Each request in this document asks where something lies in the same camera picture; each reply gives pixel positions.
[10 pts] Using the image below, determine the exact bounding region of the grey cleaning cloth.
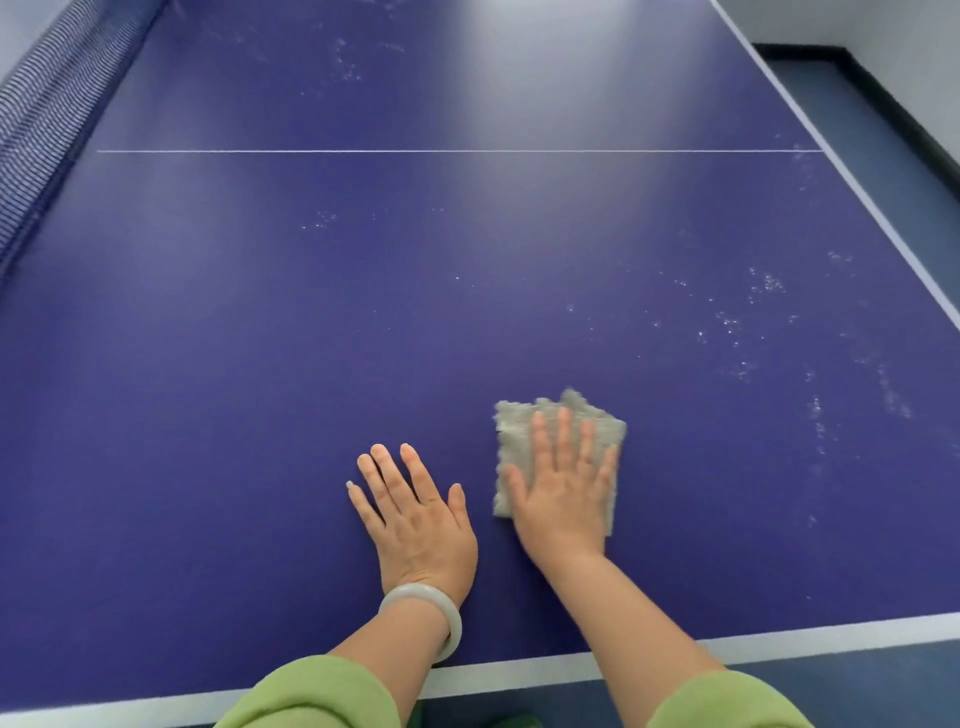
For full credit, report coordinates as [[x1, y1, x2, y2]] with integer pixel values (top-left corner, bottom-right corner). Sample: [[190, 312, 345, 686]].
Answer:
[[492, 387, 628, 538]]

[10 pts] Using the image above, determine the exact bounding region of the person's left hand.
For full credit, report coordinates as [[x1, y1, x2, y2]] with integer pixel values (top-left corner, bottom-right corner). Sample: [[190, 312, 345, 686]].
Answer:
[[345, 443, 480, 609]]

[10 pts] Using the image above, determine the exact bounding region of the person's left forearm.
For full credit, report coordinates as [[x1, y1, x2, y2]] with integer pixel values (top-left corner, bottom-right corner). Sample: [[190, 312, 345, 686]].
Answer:
[[329, 599, 451, 725]]

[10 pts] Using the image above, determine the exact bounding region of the dark table tennis net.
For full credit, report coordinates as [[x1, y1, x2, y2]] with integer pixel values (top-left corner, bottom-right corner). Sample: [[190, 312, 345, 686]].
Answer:
[[0, 0, 170, 279]]

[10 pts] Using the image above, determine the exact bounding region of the person's right hand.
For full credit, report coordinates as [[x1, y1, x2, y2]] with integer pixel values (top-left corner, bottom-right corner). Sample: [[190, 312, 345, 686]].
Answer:
[[502, 407, 621, 571]]

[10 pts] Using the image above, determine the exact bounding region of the white jade bracelet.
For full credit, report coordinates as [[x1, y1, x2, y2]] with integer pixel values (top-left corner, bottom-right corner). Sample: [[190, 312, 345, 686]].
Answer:
[[377, 582, 464, 665]]

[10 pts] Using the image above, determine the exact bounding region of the green right sleeve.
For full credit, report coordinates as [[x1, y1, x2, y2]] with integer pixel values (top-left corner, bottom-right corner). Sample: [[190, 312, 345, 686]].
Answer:
[[646, 669, 815, 728]]

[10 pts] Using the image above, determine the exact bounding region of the blue table tennis table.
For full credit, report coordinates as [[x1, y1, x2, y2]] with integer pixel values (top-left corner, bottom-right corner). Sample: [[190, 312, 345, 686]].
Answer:
[[0, 0, 960, 728]]

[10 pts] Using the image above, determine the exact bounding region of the person's right forearm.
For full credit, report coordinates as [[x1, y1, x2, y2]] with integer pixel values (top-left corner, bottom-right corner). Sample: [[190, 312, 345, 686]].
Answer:
[[539, 551, 725, 725]]

